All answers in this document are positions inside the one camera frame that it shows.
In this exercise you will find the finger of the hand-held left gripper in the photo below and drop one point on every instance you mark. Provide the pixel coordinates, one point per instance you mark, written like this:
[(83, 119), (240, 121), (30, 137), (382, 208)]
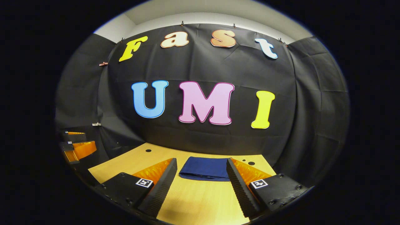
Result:
[(75, 137), (82, 149)]

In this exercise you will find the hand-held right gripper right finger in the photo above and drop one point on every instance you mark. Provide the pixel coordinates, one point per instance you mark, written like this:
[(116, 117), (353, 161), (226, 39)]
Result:
[(242, 193)]

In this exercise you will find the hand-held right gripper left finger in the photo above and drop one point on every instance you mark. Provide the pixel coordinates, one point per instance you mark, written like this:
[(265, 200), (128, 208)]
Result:
[(161, 193)]

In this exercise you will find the black backdrop cloth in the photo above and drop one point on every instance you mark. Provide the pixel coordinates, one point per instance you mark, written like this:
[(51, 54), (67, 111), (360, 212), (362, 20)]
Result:
[(200, 62)]

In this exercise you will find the blue jeans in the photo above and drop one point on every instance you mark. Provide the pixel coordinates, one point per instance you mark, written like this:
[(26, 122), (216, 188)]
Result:
[(206, 168)]

